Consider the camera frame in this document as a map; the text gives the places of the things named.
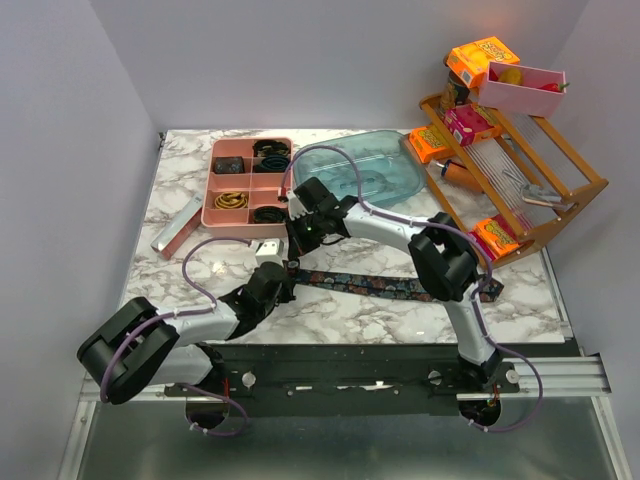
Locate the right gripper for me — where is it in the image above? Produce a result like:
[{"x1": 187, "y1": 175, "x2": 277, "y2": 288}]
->
[{"x1": 283, "y1": 212, "x2": 325, "y2": 262}]

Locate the floral patterned necktie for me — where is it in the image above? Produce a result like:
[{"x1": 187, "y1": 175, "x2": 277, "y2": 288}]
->
[{"x1": 289, "y1": 267, "x2": 505, "y2": 304}]

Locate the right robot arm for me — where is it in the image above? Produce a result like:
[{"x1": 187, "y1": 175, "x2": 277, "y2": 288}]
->
[{"x1": 278, "y1": 178, "x2": 501, "y2": 392}]

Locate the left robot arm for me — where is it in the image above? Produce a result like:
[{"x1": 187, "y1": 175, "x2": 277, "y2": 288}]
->
[{"x1": 76, "y1": 262, "x2": 295, "y2": 405}]

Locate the rolled black tie bottom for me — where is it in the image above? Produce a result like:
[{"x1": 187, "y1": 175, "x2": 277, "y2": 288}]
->
[{"x1": 252, "y1": 206, "x2": 288, "y2": 224}]

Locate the rolled black tie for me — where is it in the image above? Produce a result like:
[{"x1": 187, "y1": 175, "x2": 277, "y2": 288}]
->
[
  {"x1": 252, "y1": 206, "x2": 288, "y2": 224},
  {"x1": 252, "y1": 139, "x2": 291, "y2": 158}
]

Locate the rolled teal tie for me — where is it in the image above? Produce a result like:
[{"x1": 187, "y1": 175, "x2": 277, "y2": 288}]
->
[{"x1": 253, "y1": 155, "x2": 290, "y2": 173}]

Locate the blue transparent plastic tray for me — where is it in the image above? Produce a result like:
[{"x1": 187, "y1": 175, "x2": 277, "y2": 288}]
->
[{"x1": 293, "y1": 130, "x2": 426, "y2": 207}]

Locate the pink compartment organizer tray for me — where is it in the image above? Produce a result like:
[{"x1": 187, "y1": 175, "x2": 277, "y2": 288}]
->
[{"x1": 201, "y1": 137, "x2": 293, "y2": 239}]

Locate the rolled black tie top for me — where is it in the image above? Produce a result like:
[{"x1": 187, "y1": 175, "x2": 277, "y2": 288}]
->
[{"x1": 252, "y1": 139, "x2": 291, "y2": 158}]

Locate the rolled gold tie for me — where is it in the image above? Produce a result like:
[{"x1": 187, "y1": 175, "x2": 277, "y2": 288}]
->
[{"x1": 213, "y1": 191, "x2": 249, "y2": 210}]

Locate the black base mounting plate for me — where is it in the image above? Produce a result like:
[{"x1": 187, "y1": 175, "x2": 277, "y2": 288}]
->
[{"x1": 197, "y1": 344, "x2": 520, "y2": 418}]

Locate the pink silver flat box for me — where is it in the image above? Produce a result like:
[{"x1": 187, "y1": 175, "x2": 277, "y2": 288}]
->
[{"x1": 151, "y1": 193, "x2": 204, "y2": 260}]

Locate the rolled dark floral tie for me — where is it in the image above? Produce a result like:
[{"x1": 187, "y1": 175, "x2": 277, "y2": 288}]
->
[{"x1": 212, "y1": 156, "x2": 245, "y2": 175}]

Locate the orange snack box middle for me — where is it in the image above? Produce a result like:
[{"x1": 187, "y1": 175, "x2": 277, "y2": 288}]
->
[{"x1": 408, "y1": 124, "x2": 455, "y2": 164}]

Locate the orange snack box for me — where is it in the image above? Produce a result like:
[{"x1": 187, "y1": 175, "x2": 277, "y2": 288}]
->
[
  {"x1": 446, "y1": 36, "x2": 520, "y2": 88},
  {"x1": 408, "y1": 124, "x2": 455, "y2": 164},
  {"x1": 470, "y1": 214, "x2": 522, "y2": 260}
]

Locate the orange bottle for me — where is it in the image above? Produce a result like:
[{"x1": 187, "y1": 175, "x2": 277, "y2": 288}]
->
[{"x1": 430, "y1": 159, "x2": 484, "y2": 194}]

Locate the pink snack box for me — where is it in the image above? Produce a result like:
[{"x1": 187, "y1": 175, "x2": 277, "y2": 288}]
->
[{"x1": 444, "y1": 103, "x2": 502, "y2": 147}]

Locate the orange snack box lower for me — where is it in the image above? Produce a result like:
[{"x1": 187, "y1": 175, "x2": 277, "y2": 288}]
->
[{"x1": 470, "y1": 214, "x2": 522, "y2": 260}]

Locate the brown snack can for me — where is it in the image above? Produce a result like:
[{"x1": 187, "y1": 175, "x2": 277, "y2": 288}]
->
[{"x1": 440, "y1": 69, "x2": 470, "y2": 111}]

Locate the wooden dish rack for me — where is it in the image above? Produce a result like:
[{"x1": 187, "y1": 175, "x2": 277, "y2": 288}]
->
[{"x1": 426, "y1": 108, "x2": 609, "y2": 267}]

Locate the orange snack box top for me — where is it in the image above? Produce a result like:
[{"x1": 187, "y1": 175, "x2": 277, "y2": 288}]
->
[{"x1": 446, "y1": 36, "x2": 520, "y2": 88}]

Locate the yellow toy fruit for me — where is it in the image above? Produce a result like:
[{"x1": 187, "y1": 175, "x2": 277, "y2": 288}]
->
[{"x1": 498, "y1": 68, "x2": 523, "y2": 86}]

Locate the pink rectangular bin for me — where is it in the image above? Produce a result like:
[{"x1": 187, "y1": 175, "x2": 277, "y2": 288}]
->
[{"x1": 478, "y1": 62, "x2": 567, "y2": 118}]

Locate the red toy pepper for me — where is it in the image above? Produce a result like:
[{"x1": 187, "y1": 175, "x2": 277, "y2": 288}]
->
[{"x1": 540, "y1": 82, "x2": 570, "y2": 93}]

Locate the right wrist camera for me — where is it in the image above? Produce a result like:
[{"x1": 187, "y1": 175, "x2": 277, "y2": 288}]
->
[{"x1": 286, "y1": 190, "x2": 309, "y2": 221}]

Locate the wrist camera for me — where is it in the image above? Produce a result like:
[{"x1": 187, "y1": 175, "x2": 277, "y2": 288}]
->
[
  {"x1": 286, "y1": 190, "x2": 309, "y2": 221},
  {"x1": 255, "y1": 238, "x2": 286, "y2": 266}
]

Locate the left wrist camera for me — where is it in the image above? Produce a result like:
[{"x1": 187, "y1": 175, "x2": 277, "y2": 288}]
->
[{"x1": 255, "y1": 238, "x2": 286, "y2": 266}]

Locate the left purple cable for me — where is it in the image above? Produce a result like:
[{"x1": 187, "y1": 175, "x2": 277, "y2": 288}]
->
[{"x1": 99, "y1": 237, "x2": 261, "y2": 437}]

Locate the aluminium rail frame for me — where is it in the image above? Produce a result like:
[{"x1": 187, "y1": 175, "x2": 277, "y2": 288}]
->
[{"x1": 60, "y1": 342, "x2": 631, "y2": 479}]

